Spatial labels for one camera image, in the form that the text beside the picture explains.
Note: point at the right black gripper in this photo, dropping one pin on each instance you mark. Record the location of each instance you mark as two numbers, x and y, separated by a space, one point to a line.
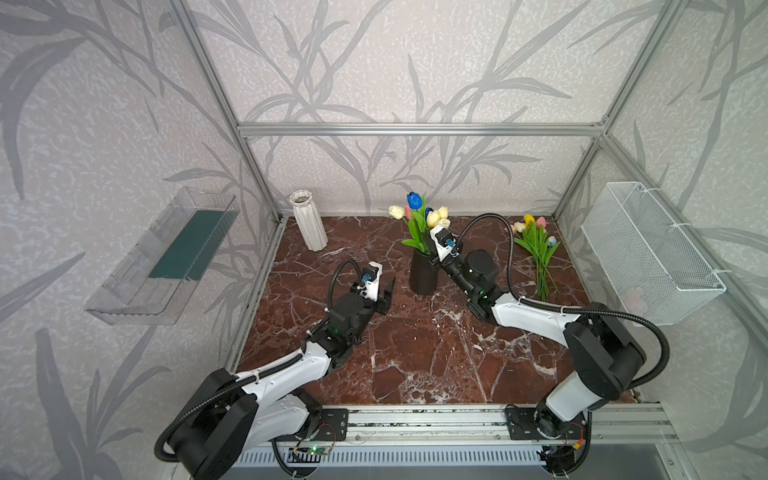
453 264

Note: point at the black cylindrical vase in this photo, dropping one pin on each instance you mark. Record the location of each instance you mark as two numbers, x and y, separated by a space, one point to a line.
423 277

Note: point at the bunch of remaining tulips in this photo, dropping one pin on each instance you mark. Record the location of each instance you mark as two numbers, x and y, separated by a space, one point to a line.
533 237

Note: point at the pale yellow tulip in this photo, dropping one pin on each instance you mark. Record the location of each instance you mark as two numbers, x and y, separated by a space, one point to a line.
433 221

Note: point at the white tulip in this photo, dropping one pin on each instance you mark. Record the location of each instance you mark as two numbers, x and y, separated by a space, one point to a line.
415 240

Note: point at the white ribbed vase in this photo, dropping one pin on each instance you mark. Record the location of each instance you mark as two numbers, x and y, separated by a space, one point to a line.
308 220

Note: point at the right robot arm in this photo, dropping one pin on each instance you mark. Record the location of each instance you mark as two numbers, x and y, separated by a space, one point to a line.
605 356

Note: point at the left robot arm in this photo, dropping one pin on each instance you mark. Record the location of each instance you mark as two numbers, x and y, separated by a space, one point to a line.
231 413

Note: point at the pink object in basket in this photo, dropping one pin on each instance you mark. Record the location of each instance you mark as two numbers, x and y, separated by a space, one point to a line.
635 302

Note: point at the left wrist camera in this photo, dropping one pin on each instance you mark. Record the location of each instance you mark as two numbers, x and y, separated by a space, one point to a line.
372 279

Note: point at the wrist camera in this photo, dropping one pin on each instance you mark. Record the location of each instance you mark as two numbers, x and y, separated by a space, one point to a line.
372 279
446 244

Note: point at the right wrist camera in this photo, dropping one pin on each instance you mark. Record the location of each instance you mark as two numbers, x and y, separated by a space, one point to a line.
446 244

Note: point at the white wire mesh basket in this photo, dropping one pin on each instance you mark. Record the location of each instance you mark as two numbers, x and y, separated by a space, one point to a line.
639 244

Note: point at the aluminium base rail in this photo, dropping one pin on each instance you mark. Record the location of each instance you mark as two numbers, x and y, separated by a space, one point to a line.
461 435

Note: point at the clear plastic wall tray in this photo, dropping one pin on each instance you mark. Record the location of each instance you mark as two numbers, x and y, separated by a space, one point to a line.
153 284

